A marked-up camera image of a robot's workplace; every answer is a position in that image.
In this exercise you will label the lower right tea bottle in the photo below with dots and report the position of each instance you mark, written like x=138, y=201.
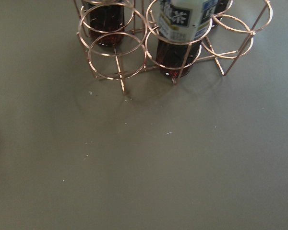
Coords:
x=221, y=7

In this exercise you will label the lower left tea bottle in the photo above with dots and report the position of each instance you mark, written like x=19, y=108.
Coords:
x=181, y=21

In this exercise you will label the copper wire bottle rack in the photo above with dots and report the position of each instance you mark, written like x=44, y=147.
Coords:
x=137, y=51

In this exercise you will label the tea bottle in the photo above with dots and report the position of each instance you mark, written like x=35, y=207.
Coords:
x=107, y=19
x=221, y=7
x=181, y=21

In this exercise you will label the upper tea bottle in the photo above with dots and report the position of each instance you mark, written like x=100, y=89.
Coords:
x=107, y=19

